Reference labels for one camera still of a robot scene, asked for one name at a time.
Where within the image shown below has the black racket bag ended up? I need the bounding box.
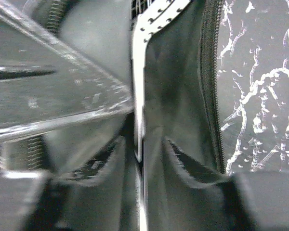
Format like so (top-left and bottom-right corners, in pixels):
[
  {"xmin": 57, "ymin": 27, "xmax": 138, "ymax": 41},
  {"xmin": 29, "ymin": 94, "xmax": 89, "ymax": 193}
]
[{"xmin": 28, "ymin": 0, "xmax": 228, "ymax": 176}]

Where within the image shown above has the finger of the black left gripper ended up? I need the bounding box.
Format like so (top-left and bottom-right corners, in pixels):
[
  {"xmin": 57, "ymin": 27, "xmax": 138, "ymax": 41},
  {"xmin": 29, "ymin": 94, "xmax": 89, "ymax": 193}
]
[{"xmin": 0, "ymin": 0, "xmax": 133, "ymax": 142}]

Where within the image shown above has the badminton racket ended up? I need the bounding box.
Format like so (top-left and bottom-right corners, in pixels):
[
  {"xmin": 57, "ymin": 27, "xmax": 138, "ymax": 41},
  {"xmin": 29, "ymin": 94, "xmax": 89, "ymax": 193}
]
[{"xmin": 131, "ymin": 0, "xmax": 190, "ymax": 163}]

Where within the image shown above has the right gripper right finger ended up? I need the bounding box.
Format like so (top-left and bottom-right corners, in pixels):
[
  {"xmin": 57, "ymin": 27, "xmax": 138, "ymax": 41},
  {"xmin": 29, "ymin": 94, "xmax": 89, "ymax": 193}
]
[{"xmin": 144, "ymin": 138, "xmax": 260, "ymax": 231}]

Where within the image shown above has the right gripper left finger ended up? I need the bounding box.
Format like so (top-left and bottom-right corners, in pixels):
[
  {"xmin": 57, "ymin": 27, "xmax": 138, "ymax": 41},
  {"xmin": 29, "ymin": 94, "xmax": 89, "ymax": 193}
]
[{"xmin": 21, "ymin": 135, "xmax": 144, "ymax": 231}]

